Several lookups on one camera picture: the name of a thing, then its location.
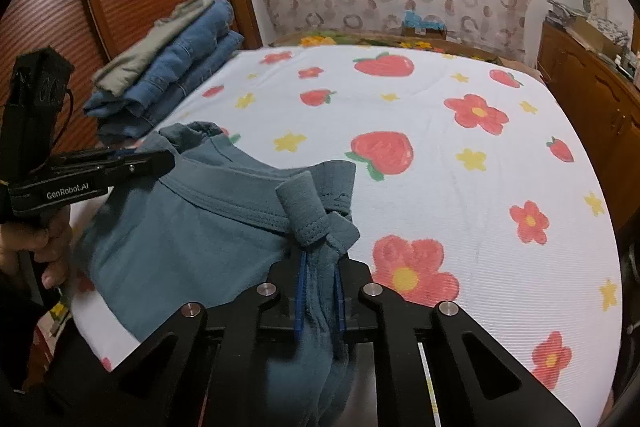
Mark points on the floral bed blanket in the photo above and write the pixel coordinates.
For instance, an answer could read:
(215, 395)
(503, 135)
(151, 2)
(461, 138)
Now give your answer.
(320, 39)

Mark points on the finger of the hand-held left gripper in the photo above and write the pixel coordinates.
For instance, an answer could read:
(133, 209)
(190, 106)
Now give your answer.
(95, 155)
(145, 163)

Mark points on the folded grey pants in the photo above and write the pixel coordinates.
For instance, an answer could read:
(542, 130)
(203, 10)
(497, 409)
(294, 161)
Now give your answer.
(150, 42)

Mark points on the person's left hand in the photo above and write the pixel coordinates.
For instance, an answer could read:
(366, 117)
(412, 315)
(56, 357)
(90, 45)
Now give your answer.
(50, 247)

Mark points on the teal pants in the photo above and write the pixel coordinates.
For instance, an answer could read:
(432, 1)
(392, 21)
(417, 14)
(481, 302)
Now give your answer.
(200, 232)

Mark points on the white strawberry print blanket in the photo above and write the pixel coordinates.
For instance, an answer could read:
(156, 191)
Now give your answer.
(450, 187)

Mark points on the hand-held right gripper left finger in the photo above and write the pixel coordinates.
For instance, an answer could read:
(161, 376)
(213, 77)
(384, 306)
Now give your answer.
(300, 307)

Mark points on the wooden cabinet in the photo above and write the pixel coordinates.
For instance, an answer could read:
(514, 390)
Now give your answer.
(590, 107)

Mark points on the folded blue jeans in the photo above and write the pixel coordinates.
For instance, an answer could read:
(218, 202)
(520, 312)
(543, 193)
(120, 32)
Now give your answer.
(190, 52)
(200, 77)

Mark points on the small cardboard box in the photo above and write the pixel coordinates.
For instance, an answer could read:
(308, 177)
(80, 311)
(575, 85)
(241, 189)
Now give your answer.
(422, 27)

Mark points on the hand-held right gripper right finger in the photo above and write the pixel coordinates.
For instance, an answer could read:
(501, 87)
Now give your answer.
(341, 312)

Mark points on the pile of household clutter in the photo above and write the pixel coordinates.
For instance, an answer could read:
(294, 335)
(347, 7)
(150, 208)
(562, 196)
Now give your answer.
(595, 29)

